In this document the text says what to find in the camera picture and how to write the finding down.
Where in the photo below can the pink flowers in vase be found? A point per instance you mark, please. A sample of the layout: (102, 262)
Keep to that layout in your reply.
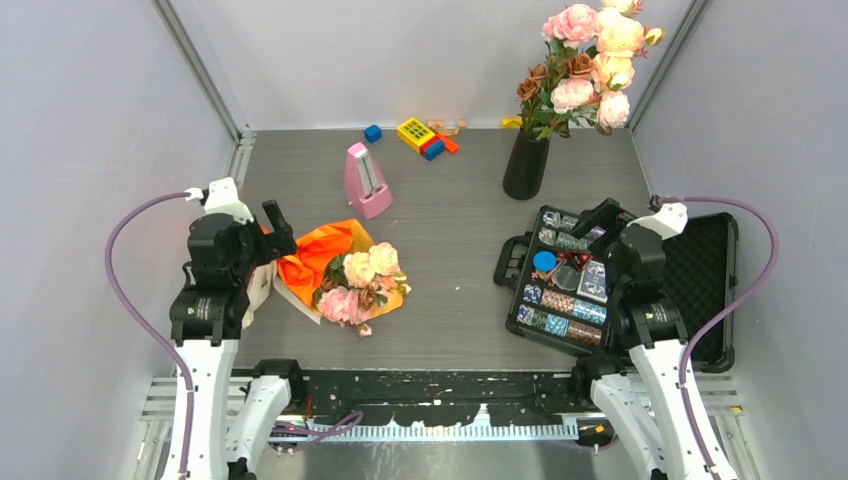
(588, 67)

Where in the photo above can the red blue toy blocks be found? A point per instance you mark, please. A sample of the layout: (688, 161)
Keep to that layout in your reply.
(438, 145)

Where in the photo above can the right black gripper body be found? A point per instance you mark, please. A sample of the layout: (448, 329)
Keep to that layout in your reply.
(610, 216)

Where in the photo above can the small yellow toy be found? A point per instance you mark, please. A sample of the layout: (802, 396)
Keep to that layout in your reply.
(511, 123)

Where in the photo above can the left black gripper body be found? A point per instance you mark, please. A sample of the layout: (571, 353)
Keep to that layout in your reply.
(257, 249)

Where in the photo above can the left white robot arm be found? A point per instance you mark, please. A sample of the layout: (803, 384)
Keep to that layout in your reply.
(206, 326)

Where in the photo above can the cream printed ribbon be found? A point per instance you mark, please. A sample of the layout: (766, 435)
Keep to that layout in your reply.
(258, 290)

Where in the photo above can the yellow toy block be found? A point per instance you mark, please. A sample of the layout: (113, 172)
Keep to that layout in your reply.
(415, 134)

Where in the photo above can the orange flower bouquet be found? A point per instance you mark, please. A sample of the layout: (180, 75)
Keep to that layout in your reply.
(340, 274)

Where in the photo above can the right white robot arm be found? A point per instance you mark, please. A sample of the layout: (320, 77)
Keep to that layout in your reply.
(672, 438)

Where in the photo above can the blue toy block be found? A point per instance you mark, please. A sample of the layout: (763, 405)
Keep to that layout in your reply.
(372, 133)

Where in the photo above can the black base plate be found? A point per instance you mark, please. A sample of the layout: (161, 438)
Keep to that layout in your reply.
(437, 398)

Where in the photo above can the wooden toy pieces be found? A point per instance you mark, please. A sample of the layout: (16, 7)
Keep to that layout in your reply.
(446, 128)

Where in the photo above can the black vase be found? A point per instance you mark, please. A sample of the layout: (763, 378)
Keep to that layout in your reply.
(526, 166)

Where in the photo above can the pink metronome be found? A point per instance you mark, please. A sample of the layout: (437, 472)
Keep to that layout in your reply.
(364, 185)

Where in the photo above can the black poker chip case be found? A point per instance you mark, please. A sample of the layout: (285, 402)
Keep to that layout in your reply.
(603, 281)

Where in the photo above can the blue round chip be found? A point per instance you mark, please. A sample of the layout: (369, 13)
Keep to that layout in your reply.
(544, 261)

